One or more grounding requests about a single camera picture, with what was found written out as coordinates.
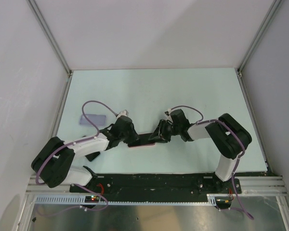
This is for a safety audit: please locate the pink phone case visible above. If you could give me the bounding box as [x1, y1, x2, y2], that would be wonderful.
[128, 141, 152, 148]

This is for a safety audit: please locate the left aluminium frame post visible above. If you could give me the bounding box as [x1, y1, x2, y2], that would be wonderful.
[26, 0, 72, 76]

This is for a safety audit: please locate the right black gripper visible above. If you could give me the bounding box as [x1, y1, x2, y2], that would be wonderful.
[148, 119, 181, 143]

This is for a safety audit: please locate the translucent purple phone case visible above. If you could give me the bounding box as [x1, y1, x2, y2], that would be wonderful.
[79, 114, 106, 127]

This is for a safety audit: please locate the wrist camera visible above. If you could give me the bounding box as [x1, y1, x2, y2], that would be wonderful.
[117, 110, 129, 118]
[164, 108, 173, 122]

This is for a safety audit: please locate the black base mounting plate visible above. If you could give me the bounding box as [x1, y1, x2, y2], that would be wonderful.
[69, 172, 243, 203]

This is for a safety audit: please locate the right aluminium frame post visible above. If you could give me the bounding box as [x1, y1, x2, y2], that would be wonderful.
[237, 0, 284, 77]

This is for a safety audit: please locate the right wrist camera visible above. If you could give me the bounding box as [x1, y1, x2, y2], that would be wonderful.
[164, 108, 173, 122]

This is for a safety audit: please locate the aluminium frame post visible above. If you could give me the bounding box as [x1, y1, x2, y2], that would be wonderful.
[26, 0, 72, 76]
[237, 0, 284, 77]

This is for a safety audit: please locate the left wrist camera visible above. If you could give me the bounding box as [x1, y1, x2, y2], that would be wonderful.
[117, 110, 129, 118]

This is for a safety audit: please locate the grey slotted cable duct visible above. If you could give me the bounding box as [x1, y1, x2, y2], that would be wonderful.
[35, 194, 221, 206]

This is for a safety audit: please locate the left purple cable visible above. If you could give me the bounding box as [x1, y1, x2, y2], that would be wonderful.
[35, 101, 126, 217]

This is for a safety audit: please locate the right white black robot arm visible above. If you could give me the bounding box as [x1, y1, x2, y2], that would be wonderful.
[148, 109, 252, 193]

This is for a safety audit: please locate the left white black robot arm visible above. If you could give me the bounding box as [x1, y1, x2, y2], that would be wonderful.
[31, 115, 140, 192]

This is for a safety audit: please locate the black smartphone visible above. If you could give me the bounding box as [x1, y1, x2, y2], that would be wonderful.
[136, 133, 155, 146]

